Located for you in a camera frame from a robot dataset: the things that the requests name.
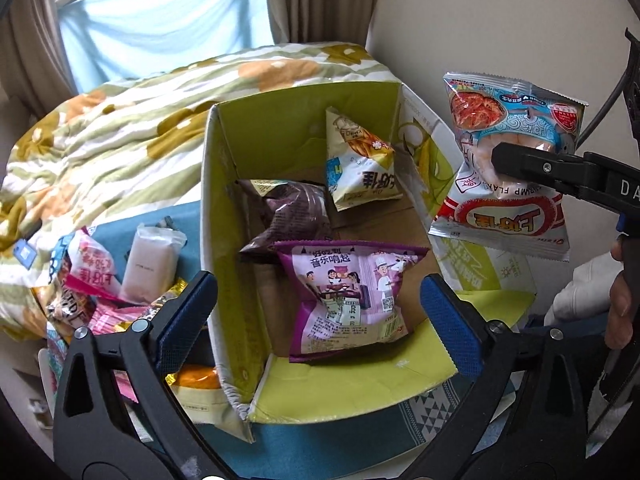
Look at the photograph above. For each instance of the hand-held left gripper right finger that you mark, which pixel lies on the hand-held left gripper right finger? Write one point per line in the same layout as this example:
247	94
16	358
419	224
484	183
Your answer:
450	332

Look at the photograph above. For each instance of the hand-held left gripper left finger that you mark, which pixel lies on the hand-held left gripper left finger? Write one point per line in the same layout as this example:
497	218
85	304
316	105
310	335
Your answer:
182	325

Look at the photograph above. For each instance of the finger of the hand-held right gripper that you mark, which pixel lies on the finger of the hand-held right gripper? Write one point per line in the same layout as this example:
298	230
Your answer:
540	167

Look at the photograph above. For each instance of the orange snack packet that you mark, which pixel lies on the orange snack packet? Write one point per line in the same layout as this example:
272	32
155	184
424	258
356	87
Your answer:
200	380

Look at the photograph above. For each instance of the pale pink white packet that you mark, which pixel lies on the pale pink white packet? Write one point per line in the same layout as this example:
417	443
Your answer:
150	265

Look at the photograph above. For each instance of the red white shrimp snack packet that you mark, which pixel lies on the red white shrimp snack packet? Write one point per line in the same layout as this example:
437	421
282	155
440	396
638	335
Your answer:
500	225

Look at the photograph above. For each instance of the pink red snack packet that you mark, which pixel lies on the pink red snack packet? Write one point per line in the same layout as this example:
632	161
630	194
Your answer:
90	265

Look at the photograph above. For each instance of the purple cartoon snack packet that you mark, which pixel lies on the purple cartoon snack packet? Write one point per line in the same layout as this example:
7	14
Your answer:
340	310

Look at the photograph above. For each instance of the black lettered snack packet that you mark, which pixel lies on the black lettered snack packet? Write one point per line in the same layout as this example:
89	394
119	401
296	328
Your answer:
67	310

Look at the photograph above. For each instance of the green white cardboard box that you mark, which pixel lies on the green white cardboard box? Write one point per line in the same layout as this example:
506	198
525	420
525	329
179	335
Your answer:
350	395

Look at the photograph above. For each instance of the dark brown snack packet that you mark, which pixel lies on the dark brown snack packet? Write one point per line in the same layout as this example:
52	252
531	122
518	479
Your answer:
295	215

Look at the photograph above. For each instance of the yellow white snack packet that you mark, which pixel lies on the yellow white snack packet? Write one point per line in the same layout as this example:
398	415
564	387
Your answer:
360	175

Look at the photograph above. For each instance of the person's right hand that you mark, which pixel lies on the person's right hand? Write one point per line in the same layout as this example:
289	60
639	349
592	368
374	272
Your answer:
622	305

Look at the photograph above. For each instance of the white cloth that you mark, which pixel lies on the white cloth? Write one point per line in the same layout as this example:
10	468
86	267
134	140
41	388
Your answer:
575	290

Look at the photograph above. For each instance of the floral blanket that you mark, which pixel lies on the floral blanket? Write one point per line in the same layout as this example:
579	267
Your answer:
125	130

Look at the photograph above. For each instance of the beige curtain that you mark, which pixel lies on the beige curtain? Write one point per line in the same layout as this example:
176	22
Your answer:
30	60
320	0

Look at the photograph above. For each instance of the light blue window cloth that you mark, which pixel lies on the light blue window cloth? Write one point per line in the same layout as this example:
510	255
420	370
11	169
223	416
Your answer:
165	30

